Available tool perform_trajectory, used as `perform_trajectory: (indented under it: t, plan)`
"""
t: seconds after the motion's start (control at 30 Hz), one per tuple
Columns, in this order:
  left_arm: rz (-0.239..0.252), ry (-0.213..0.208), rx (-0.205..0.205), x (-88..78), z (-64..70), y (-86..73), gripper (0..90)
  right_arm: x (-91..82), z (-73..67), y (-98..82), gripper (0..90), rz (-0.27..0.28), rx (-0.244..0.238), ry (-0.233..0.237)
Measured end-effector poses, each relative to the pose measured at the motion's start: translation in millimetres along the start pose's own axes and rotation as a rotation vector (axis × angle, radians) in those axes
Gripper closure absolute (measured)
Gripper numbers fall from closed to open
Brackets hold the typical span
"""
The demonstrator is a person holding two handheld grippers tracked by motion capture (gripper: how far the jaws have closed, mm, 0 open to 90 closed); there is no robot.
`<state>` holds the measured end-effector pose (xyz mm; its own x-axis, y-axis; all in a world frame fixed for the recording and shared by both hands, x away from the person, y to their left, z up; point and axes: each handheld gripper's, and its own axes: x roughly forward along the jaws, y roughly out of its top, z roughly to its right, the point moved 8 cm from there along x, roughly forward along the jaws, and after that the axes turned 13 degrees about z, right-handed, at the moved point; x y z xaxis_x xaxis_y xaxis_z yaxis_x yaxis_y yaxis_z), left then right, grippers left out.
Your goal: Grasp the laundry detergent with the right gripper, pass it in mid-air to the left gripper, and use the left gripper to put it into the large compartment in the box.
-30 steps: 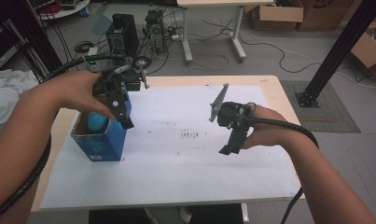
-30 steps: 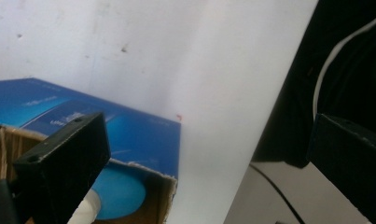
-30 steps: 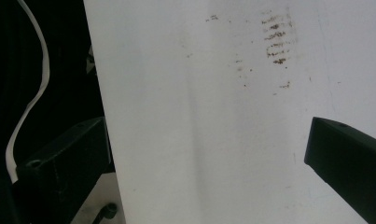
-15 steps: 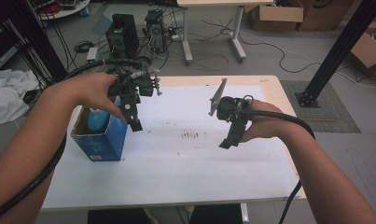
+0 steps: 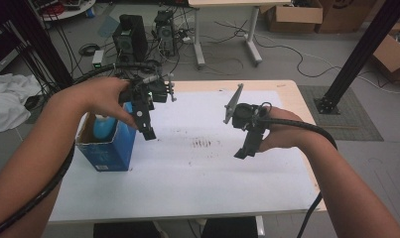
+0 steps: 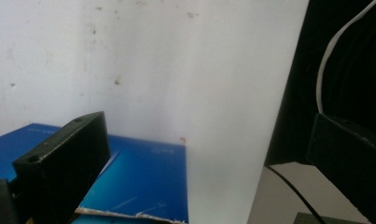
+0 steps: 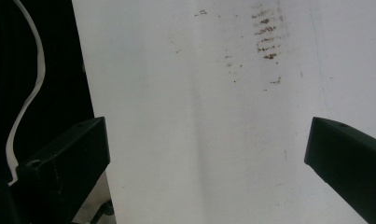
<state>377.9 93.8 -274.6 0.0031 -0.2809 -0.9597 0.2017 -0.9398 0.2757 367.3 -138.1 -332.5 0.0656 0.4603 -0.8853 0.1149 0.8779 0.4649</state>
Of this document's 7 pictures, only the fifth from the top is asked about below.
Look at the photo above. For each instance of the open cardboard box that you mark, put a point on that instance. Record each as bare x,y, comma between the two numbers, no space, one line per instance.
296,16

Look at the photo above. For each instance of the black computer tower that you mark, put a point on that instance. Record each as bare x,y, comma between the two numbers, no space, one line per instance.
134,33

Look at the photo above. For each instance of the large cardboard box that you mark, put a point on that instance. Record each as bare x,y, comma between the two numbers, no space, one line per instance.
346,16

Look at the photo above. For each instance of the white power strip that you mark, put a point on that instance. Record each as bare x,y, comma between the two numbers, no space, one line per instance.
187,40

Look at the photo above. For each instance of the blue cardboard box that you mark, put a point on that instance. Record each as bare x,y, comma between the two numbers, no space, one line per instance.
111,155

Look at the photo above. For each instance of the black metal post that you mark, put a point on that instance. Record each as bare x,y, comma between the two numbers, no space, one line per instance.
363,56

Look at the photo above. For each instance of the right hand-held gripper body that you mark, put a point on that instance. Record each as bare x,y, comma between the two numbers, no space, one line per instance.
248,115

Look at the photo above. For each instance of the person's right hand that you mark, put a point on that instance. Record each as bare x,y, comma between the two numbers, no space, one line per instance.
283,134

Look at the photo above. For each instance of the white desk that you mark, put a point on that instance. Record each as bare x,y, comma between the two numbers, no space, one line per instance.
198,36

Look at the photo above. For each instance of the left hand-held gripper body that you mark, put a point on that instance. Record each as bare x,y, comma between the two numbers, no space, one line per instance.
154,91

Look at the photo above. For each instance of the blue plastic bottle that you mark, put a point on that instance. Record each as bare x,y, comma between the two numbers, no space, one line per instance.
103,129

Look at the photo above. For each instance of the cardboard box with items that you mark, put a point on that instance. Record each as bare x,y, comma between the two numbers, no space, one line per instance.
389,54

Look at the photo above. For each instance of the round white table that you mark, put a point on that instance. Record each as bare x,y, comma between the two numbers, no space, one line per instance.
71,13

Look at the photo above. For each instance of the small white device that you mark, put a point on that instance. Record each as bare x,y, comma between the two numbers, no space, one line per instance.
97,59

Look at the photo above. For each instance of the grey metal frame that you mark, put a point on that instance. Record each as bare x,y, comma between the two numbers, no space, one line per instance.
0,49

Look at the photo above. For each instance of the black metal stand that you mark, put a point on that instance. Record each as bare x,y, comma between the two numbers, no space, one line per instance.
38,39

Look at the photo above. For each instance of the person's left hand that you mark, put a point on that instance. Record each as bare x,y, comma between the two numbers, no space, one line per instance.
98,95

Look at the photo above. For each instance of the grey computer tower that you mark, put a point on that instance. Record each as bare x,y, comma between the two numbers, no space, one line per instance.
166,33

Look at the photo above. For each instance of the grey floor mat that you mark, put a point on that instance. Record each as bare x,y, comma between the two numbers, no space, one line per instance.
353,120

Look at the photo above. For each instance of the white cloth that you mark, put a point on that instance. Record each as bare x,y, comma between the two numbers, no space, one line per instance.
5,95

